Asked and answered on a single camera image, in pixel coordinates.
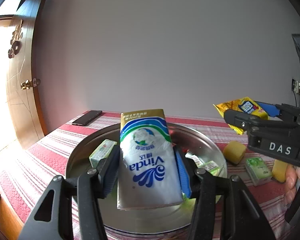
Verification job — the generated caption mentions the green tissue pack on bed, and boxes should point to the green tissue pack on bed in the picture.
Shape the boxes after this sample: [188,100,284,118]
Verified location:
[245,157,273,186]

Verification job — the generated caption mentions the person right hand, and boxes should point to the person right hand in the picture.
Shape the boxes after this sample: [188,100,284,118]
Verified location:
[283,164,300,206]

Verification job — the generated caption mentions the door hanging ornament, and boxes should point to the door hanging ornament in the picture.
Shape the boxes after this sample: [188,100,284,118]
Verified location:
[8,20,23,59]

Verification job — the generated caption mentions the yellow sponge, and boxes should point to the yellow sponge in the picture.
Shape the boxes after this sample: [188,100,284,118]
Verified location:
[223,141,247,165]
[271,159,288,183]

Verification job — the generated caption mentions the wooden door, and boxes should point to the wooden door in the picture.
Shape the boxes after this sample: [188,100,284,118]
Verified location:
[6,0,46,149]

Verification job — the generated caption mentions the white red-print tissue pack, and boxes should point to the white red-print tissue pack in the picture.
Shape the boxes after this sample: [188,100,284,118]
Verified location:
[185,152,204,167]

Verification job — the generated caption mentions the round metal tin tray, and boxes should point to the round metal tin tray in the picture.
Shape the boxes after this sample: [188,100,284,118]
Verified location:
[65,122,228,234]

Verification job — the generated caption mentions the yellow snack packet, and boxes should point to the yellow snack packet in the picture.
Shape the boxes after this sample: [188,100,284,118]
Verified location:
[213,96,269,120]

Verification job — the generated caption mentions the black smartphone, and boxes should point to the black smartphone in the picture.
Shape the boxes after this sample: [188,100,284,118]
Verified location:
[71,110,103,126]

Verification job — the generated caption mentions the green tissue pack upright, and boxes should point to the green tissue pack upright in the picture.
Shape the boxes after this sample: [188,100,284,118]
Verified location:
[89,139,117,168]

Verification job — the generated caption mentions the Vinda white tissue pack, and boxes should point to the Vinda white tissue pack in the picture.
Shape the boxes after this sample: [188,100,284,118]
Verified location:
[117,109,183,210]

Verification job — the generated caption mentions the red white striped bedspread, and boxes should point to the red white striped bedspread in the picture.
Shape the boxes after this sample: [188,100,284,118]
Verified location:
[0,112,292,239]

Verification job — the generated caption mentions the brass door handle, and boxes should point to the brass door handle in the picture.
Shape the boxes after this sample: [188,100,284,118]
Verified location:
[20,78,41,90]

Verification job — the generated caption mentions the wall power socket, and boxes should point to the wall power socket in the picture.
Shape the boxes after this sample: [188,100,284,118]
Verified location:
[292,79,300,94]

